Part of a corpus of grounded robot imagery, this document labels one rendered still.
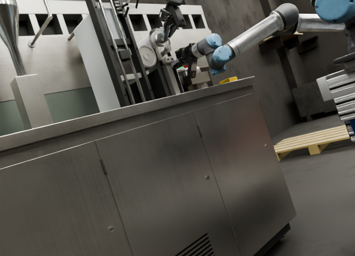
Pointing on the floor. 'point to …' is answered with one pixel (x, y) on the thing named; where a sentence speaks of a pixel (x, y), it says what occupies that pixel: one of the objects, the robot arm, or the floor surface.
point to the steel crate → (311, 101)
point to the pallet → (311, 141)
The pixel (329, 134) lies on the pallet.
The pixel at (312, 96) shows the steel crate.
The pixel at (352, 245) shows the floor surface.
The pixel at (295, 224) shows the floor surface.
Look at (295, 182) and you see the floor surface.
